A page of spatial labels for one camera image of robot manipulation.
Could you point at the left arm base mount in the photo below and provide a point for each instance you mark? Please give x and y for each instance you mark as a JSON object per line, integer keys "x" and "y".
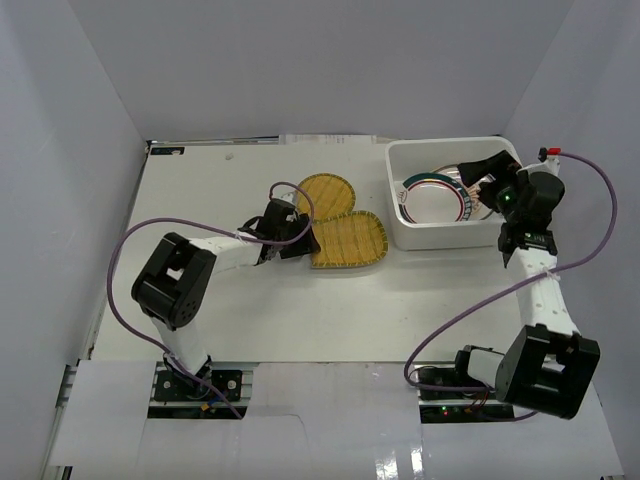
{"x": 175, "y": 398}

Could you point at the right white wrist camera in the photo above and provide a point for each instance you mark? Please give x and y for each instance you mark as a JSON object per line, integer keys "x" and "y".
{"x": 548, "y": 161}

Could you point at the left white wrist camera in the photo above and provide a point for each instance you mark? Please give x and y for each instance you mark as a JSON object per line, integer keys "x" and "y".
{"x": 290, "y": 197}

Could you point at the white plastic bin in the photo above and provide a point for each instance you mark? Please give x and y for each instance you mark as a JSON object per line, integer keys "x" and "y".
{"x": 405, "y": 158}

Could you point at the white plate orange sunburst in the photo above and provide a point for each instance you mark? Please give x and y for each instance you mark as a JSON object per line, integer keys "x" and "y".
{"x": 478, "y": 212}

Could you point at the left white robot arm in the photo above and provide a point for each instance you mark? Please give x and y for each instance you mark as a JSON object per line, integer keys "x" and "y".
{"x": 171, "y": 287}

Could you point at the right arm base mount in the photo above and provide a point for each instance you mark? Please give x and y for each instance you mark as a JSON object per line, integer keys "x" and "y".
{"x": 452, "y": 407}

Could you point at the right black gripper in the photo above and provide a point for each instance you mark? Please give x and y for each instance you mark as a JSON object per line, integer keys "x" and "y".
{"x": 500, "y": 163}

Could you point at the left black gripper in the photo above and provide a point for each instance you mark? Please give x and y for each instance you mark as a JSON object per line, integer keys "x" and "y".
{"x": 297, "y": 242}

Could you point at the fan-shaped woven bamboo tray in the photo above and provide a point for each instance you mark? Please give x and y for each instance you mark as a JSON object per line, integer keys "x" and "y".
{"x": 349, "y": 240}

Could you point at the white paper sheets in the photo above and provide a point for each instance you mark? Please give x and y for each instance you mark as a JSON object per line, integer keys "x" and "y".
{"x": 327, "y": 139}

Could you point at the dark label sticker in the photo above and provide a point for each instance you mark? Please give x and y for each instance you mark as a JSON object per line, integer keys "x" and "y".
{"x": 166, "y": 151}

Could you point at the white plate green red rim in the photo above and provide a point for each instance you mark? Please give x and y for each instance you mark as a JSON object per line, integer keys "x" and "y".
{"x": 427, "y": 198}

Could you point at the round woven bamboo tray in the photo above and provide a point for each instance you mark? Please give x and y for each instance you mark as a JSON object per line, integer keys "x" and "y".
{"x": 330, "y": 194}

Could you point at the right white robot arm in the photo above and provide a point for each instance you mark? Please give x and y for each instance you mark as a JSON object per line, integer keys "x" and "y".
{"x": 549, "y": 365}

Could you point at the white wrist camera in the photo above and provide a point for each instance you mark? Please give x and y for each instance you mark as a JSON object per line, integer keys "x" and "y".
{"x": 290, "y": 197}
{"x": 548, "y": 161}

